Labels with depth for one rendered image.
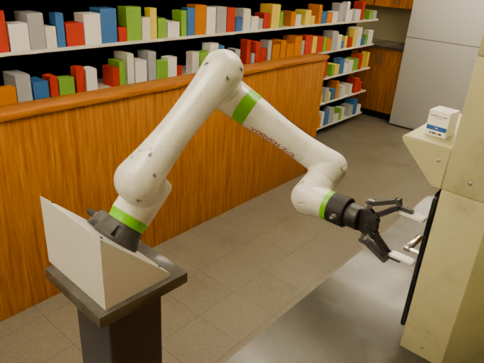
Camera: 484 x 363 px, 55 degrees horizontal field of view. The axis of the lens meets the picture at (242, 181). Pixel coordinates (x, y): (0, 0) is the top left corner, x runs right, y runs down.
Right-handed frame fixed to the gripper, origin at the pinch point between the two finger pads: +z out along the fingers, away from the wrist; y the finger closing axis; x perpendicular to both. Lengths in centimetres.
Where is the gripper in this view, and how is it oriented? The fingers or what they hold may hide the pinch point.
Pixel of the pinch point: (415, 240)
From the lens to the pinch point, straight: 135.8
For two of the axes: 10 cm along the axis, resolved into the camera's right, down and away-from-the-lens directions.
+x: 6.5, -2.9, 7.0
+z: 7.6, 3.2, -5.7
